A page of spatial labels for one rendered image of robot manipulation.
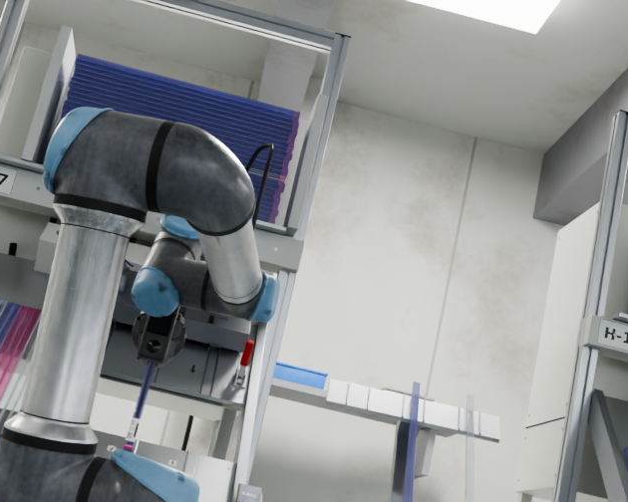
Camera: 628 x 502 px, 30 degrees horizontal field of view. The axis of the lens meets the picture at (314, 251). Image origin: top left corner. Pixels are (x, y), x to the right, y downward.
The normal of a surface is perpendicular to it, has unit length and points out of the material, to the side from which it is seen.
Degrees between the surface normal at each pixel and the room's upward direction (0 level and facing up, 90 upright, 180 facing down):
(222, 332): 133
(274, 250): 90
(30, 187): 90
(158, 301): 147
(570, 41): 180
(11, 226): 90
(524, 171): 90
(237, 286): 154
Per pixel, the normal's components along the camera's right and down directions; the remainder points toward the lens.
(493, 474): 0.12, -0.24
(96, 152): -0.10, -0.10
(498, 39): -0.22, 0.94
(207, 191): 0.47, 0.41
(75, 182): -0.48, -0.16
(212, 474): 0.26, -0.85
